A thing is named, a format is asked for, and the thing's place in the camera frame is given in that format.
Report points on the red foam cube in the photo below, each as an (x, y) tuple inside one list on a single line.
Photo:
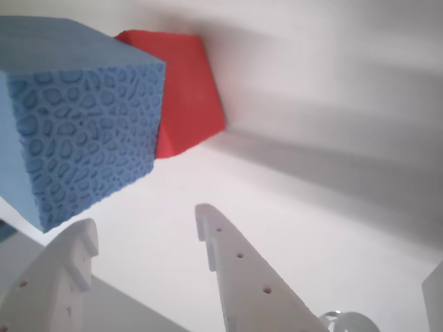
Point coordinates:
[(187, 97)]

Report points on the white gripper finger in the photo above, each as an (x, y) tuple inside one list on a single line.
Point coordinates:
[(252, 297), (45, 294)]

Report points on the blue foam cube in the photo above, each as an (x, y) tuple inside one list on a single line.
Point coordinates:
[(86, 131)]

